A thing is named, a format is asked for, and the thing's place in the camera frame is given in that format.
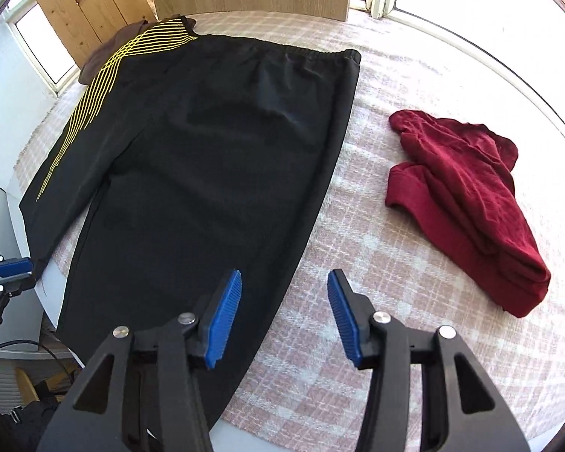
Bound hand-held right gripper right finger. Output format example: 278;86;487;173
327;268;530;452

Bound wooden plank board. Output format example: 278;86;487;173
28;0;157;67

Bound black bag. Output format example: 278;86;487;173
0;393;64;452

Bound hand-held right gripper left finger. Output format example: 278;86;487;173
37;269;243;452

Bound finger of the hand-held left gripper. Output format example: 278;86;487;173
0;273;38;323
0;243;34;278

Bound pink plaid blanket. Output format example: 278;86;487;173
12;9;565;452

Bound folded brown garment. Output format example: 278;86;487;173
78;13;197;86

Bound black cable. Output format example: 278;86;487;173
0;339;83;387

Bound dark red garment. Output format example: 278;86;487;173
385;109;551;318

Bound black shorts with yellow stripes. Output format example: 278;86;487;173
19;17;362;434

